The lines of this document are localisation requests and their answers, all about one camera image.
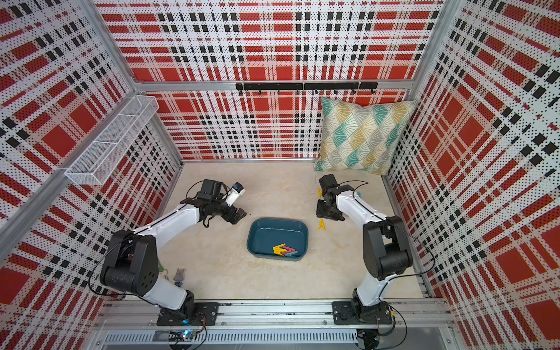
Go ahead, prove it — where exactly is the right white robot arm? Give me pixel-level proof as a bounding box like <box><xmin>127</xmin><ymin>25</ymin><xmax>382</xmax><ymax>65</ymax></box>
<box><xmin>316</xmin><ymin>185</ymin><xmax>414</xmax><ymax>308</ymax></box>

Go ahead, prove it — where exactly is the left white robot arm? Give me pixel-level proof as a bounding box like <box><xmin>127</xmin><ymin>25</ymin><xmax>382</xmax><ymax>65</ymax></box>
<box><xmin>99</xmin><ymin>198</ymin><xmax>246</xmax><ymax>314</ymax></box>

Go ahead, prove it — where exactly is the teal plastic storage tray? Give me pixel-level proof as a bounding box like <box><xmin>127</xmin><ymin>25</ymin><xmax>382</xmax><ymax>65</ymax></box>
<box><xmin>246</xmin><ymin>217</ymin><xmax>309</xmax><ymax>261</ymax></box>

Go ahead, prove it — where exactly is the yellow clothespin in tray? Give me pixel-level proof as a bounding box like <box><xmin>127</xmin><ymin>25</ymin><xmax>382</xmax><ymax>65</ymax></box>
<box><xmin>273</xmin><ymin>244</ymin><xmax>298</xmax><ymax>257</ymax></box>

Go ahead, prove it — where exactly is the patterned green yellow pillow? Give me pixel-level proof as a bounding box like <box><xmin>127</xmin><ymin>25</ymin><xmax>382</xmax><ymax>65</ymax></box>
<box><xmin>314</xmin><ymin>97</ymin><xmax>418</xmax><ymax>176</ymax></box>

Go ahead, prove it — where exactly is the grey rabbit figurine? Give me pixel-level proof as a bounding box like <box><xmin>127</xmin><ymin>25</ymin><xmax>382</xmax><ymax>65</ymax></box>
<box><xmin>173</xmin><ymin>268</ymin><xmax>185</xmax><ymax>287</ymax></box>

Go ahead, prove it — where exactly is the green circuit board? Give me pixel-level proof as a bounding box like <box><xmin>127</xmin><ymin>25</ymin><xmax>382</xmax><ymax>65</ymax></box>
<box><xmin>168</xmin><ymin>330</ymin><xmax>198</xmax><ymax>342</ymax></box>

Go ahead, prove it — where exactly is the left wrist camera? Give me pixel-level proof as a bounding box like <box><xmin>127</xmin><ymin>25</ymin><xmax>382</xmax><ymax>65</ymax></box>
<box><xmin>197</xmin><ymin>179</ymin><xmax>223</xmax><ymax>201</ymax></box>

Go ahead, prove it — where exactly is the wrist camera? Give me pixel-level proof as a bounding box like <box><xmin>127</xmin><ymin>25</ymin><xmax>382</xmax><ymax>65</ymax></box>
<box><xmin>197</xmin><ymin>179</ymin><xmax>223</xmax><ymax>201</ymax></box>
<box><xmin>319</xmin><ymin>174</ymin><xmax>339</xmax><ymax>196</ymax></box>

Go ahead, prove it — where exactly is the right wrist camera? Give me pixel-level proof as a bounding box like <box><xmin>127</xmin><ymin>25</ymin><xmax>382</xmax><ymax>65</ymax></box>
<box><xmin>319</xmin><ymin>174</ymin><xmax>339</xmax><ymax>196</ymax></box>

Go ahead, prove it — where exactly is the black hook rail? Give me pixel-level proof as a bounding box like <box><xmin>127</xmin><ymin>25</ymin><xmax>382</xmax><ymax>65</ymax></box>
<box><xmin>235</xmin><ymin>82</ymin><xmax>379</xmax><ymax>93</ymax></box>

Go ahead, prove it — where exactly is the white wire mesh shelf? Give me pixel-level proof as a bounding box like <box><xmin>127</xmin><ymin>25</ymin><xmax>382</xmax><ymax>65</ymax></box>
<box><xmin>65</xmin><ymin>95</ymin><xmax>158</xmax><ymax>185</ymax></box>

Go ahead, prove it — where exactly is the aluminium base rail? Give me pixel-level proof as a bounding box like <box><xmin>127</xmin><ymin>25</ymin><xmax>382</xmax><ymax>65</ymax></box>
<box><xmin>87</xmin><ymin>298</ymin><xmax>462</xmax><ymax>349</ymax></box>

